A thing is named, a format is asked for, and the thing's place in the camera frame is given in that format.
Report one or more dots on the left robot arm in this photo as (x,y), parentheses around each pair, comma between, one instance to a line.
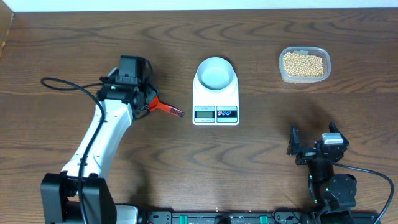
(79,193)

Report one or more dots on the clear plastic container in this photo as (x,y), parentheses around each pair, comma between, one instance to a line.
(319,52)

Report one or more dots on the red measuring scoop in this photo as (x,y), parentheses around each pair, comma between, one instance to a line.
(157,104)

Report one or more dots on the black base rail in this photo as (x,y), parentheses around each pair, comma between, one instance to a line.
(281,216)

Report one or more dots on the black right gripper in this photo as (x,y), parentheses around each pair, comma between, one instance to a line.
(306,154)

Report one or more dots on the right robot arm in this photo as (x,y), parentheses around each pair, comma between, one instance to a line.
(331,192)

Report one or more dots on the grey round bowl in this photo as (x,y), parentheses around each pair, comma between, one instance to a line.
(216,73)

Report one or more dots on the pile of soybeans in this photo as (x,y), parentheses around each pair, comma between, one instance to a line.
(302,65)

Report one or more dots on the white digital kitchen scale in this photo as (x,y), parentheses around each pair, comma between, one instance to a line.
(215,108)

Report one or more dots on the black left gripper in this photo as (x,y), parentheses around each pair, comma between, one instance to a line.
(148,91)

